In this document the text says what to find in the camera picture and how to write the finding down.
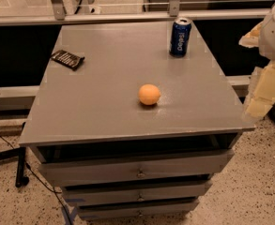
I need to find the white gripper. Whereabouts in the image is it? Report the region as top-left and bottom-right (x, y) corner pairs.
(238, 5), (275, 120)

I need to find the black rxbar chocolate wrapper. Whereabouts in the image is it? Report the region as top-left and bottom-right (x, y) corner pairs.
(51, 50), (84, 70)

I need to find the blue pepsi can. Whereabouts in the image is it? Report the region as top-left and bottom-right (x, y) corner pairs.
(169, 17), (191, 57)

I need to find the orange fruit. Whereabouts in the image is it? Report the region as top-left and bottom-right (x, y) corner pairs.
(138, 84), (160, 106)

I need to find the grey drawer cabinet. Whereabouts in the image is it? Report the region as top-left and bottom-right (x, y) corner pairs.
(18, 20), (256, 221)

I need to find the middle grey drawer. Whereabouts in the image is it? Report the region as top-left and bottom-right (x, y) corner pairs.
(63, 180), (212, 206)

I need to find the grey drawer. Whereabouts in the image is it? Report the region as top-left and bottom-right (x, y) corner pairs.
(63, 180), (212, 206)
(38, 149), (234, 187)
(78, 198), (199, 220)

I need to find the bottom grey drawer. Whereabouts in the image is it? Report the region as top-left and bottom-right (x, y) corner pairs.
(78, 198), (199, 220)

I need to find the top grey drawer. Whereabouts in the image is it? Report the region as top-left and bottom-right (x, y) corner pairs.
(38, 149), (234, 187)

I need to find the black metal stand leg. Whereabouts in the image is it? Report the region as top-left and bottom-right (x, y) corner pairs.
(0, 146), (30, 188)

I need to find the grey metal railing frame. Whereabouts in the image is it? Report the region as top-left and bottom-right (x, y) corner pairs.
(0, 0), (275, 26)

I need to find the black floor cable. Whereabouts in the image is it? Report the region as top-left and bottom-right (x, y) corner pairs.
(0, 119), (74, 225)

